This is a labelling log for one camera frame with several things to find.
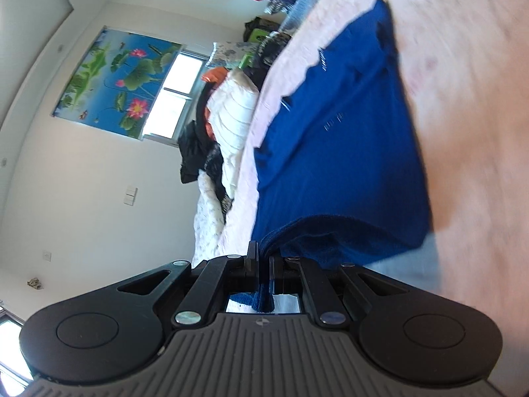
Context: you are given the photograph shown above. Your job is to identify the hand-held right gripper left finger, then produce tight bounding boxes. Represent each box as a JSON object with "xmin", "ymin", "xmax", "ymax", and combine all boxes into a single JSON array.
[{"xmin": 116, "ymin": 240, "xmax": 261, "ymax": 328}]

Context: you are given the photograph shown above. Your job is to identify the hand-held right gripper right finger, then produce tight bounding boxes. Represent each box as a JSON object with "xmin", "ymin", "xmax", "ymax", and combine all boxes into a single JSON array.
[{"xmin": 268, "ymin": 255, "xmax": 414, "ymax": 328}]

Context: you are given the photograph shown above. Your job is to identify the blue knitted sweater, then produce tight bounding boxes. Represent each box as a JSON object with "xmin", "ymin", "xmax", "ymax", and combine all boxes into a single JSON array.
[{"xmin": 225, "ymin": 0, "xmax": 434, "ymax": 313}]

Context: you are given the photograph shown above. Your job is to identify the dark patterned clothes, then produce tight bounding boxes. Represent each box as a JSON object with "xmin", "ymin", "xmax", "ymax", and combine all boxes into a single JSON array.
[{"xmin": 244, "ymin": 17, "xmax": 295, "ymax": 87}]

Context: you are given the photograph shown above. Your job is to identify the white floral quilt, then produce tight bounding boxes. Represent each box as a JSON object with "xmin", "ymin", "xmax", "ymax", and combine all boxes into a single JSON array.
[{"xmin": 191, "ymin": 169, "xmax": 232, "ymax": 269}]

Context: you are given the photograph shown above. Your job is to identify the black coat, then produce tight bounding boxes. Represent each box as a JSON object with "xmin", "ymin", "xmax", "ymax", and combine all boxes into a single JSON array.
[{"xmin": 179, "ymin": 83, "xmax": 224, "ymax": 185}]

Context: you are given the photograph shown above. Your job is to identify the white quilted jacket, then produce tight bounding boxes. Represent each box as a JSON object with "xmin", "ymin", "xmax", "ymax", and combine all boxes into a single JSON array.
[{"xmin": 209, "ymin": 68, "xmax": 261, "ymax": 199}]

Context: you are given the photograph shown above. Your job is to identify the window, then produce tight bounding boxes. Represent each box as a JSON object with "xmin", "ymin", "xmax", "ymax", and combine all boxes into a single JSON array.
[{"xmin": 142, "ymin": 49, "xmax": 207, "ymax": 146}]

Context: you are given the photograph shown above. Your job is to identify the orange garment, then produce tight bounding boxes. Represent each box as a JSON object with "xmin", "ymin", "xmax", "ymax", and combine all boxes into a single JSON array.
[{"xmin": 202, "ymin": 67, "xmax": 229, "ymax": 139}]

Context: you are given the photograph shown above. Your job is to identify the white floral pillow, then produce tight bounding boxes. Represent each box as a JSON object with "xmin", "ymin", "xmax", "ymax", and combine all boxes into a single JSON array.
[{"xmin": 211, "ymin": 41, "xmax": 249, "ymax": 69}]

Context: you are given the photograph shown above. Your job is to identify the lotus print roller blind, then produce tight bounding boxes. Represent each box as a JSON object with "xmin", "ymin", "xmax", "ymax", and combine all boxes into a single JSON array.
[{"xmin": 50, "ymin": 27, "xmax": 183, "ymax": 140}]

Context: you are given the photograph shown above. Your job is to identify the green item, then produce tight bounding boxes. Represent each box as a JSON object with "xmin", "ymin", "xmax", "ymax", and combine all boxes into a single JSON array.
[{"xmin": 237, "ymin": 28, "xmax": 271, "ymax": 69}]

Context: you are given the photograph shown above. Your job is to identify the light blue knitted blanket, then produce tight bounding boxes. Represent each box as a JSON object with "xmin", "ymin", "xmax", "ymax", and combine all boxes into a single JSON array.
[{"xmin": 284, "ymin": 0, "xmax": 332, "ymax": 30}]

